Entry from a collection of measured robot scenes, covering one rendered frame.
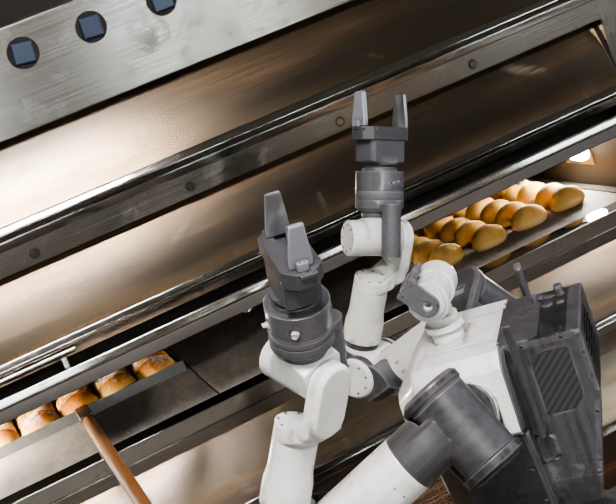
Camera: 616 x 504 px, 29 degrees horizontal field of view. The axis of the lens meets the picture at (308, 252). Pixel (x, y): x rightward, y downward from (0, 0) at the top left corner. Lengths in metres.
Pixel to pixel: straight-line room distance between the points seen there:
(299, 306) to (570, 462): 0.55
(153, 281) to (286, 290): 1.11
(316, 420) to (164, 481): 1.16
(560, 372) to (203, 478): 1.15
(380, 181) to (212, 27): 0.66
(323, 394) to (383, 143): 0.68
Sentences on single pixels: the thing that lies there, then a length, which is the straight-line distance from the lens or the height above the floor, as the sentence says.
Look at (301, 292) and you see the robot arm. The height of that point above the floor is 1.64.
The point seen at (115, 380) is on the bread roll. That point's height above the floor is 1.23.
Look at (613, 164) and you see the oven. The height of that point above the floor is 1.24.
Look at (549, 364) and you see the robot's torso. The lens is 1.77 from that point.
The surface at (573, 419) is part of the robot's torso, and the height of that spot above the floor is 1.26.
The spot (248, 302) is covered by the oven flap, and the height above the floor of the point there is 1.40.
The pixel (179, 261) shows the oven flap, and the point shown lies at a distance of 2.57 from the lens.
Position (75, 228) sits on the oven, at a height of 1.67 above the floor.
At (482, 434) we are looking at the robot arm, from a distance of 1.64.
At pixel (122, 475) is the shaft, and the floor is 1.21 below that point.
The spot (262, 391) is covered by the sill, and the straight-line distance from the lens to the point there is 2.68.
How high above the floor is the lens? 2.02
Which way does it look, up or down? 13 degrees down
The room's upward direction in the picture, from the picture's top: 21 degrees counter-clockwise
